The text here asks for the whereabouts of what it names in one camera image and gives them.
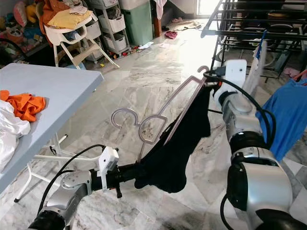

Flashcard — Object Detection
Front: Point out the navy garment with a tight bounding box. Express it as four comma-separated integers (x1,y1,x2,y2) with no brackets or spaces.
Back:
134,84,214,194

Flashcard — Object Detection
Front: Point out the blue plastic hanger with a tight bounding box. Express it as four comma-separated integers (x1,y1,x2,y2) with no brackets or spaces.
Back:
257,30,268,58

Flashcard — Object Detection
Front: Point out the red brown hanger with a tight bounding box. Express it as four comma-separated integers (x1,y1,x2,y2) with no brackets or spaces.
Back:
293,69,307,82

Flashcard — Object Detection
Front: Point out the black metal drying rack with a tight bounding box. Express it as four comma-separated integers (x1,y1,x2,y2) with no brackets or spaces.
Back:
201,0,307,80

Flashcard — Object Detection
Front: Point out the small pink garment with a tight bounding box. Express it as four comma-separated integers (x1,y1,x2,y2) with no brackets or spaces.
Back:
284,67,302,80

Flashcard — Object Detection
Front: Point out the blue shirt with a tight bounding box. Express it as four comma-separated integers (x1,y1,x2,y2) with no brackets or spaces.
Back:
259,79,307,161

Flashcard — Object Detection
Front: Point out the pink cloth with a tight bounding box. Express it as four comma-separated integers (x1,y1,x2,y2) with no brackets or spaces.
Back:
154,0,167,20

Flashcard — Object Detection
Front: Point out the green bin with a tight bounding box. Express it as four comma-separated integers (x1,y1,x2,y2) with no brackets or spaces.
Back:
121,2,154,46

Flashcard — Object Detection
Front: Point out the colourful play mat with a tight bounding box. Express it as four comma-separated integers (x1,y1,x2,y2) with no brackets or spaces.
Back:
0,0,46,48

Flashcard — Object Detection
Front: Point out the white storage trolley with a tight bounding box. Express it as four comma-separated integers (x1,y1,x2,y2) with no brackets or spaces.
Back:
90,0,128,53

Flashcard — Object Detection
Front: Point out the light blue folding table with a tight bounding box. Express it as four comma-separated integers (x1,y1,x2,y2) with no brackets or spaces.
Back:
0,62,106,202

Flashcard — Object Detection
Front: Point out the orange brown cloth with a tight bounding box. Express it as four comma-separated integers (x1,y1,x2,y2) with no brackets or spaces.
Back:
41,0,72,34

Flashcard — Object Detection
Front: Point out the white high chair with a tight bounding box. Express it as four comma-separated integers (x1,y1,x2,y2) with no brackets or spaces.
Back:
46,12,120,70

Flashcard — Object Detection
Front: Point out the yellow cushion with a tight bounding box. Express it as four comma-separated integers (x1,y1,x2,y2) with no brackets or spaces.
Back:
48,10,93,29

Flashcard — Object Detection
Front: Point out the small white cloth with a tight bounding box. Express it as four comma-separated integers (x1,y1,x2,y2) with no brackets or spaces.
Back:
70,5,89,15

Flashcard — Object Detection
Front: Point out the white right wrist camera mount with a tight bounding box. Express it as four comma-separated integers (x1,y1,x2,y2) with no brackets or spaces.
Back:
213,59,248,99

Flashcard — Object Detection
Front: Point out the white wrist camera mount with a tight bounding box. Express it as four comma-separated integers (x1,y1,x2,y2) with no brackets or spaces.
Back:
98,146,119,179
213,59,248,99

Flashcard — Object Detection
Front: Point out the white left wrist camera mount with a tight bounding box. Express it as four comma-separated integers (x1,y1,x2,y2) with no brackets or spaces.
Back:
98,146,119,179

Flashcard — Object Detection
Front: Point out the brown wooden post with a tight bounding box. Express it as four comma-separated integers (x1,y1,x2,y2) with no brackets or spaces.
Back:
153,17,161,38

